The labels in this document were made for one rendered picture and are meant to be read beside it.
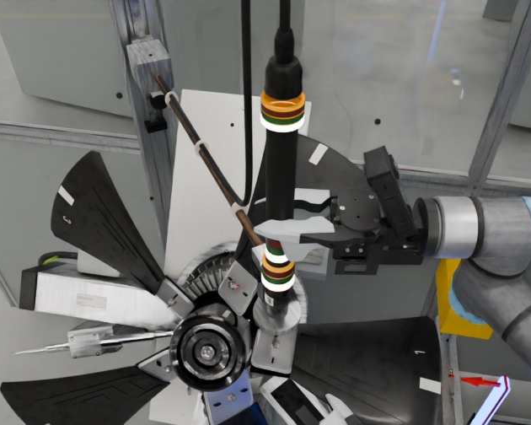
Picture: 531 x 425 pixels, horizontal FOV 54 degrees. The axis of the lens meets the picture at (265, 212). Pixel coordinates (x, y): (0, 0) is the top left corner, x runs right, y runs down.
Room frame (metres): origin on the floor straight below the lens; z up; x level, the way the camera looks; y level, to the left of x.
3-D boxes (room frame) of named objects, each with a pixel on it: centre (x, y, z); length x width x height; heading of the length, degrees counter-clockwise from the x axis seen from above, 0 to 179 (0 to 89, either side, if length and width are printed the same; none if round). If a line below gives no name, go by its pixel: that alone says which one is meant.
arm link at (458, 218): (0.44, -0.22, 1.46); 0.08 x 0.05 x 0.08; 0
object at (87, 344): (0.51, 0.32, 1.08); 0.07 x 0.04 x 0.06; 90
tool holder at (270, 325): (0.45, -0.01, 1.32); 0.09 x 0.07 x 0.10; 25
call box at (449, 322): (0.66, -0.42, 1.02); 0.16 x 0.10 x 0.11; 170
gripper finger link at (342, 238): (0.41, -0.08, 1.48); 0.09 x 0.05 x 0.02; 98
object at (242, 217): (0.72, 0.11, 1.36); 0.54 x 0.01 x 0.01; 25
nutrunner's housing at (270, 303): (0.44, -0.02, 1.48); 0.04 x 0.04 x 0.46
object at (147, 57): (1.01, 0.25, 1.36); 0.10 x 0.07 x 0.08; 25
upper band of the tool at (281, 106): (0.44, -0.02, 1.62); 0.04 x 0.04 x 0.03
